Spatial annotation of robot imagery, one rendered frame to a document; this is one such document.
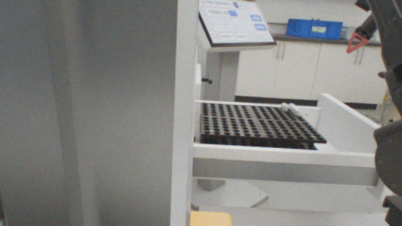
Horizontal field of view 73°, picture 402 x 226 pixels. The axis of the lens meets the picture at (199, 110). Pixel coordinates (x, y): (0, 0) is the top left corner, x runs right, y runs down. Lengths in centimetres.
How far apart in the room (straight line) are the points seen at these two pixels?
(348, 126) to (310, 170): 17
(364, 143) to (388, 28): 25
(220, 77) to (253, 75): 216
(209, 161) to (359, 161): 25
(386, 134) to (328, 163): 22
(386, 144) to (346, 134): 34
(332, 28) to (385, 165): 372
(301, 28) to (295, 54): 35
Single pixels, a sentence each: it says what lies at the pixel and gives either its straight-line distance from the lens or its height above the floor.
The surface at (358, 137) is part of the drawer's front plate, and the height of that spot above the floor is 89.
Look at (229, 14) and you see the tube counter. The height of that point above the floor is 111.
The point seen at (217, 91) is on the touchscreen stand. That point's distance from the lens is 150.
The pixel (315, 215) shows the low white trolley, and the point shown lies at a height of 76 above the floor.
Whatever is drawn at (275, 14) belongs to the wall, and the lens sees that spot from 424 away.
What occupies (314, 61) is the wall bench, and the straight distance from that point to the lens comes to 381.
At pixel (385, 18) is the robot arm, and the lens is 41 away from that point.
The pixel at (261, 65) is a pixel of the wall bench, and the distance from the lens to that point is 361.
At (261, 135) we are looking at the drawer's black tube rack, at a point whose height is 90.
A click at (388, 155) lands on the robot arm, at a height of 99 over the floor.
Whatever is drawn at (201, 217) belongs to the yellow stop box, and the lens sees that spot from 28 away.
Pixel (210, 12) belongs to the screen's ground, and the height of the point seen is 111.
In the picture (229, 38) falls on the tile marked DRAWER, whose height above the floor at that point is 100.
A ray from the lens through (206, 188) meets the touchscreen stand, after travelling 178.
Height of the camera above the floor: 110
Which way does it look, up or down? 20 degrees down
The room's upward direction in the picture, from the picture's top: 4 degrees clockwise
